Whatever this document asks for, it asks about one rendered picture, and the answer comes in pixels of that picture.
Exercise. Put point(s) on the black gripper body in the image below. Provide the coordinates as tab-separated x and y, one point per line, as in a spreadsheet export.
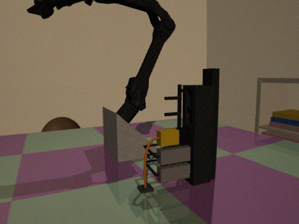
45	7

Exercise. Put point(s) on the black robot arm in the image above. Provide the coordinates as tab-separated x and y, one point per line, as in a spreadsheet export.
137	87

